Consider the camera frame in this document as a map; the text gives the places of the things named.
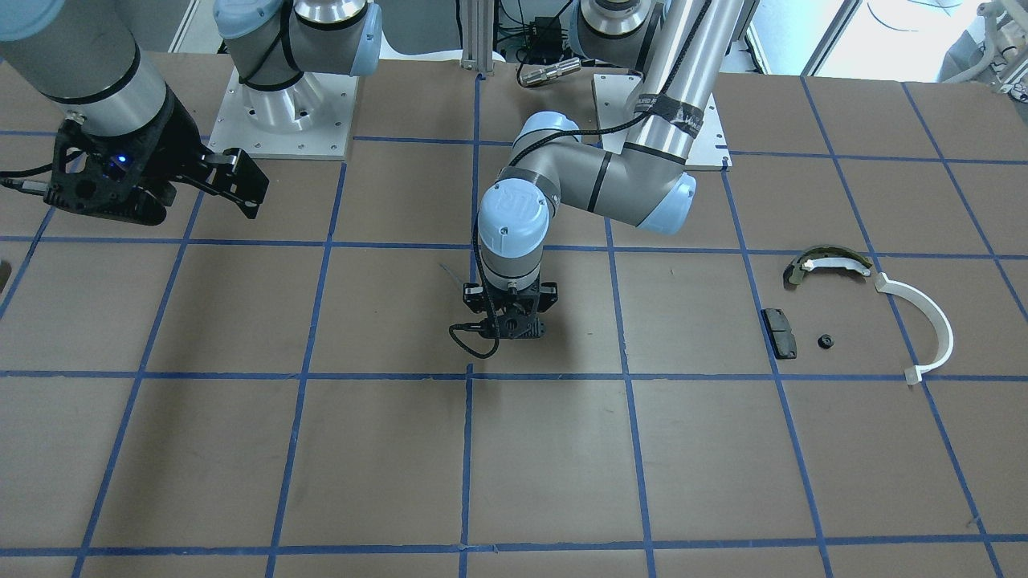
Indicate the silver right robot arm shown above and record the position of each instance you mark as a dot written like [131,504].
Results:
[82,57]

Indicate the olive curved brake shoe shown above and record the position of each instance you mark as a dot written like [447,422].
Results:
[825,256]

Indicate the dark grey brake pad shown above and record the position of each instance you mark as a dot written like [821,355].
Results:
[780,333]

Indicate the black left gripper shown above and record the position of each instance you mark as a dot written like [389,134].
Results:
[548,294]

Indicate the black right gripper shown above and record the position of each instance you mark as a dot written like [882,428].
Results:
[170,144]

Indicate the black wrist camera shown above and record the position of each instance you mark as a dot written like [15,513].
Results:
[510,328]

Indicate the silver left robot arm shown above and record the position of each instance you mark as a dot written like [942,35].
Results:
[677,47]

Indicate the aluminium frame post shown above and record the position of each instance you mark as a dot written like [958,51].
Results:
[477,21]

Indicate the brown paper table mat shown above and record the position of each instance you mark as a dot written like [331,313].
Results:
[219,396]

